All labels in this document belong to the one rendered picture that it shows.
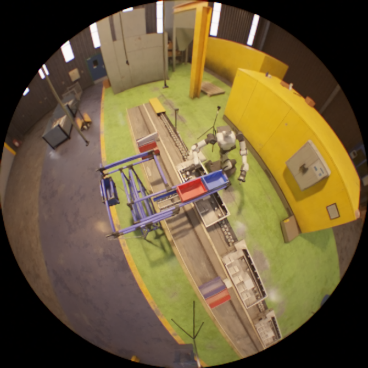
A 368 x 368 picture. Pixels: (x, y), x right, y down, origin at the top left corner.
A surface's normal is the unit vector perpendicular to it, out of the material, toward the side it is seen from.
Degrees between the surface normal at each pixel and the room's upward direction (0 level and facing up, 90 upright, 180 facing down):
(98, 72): 90
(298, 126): 90
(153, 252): 0
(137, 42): 90
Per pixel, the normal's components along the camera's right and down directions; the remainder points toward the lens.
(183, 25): 0.42, 0.84
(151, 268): 0.04, -0.39
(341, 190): -0.91, 0.37
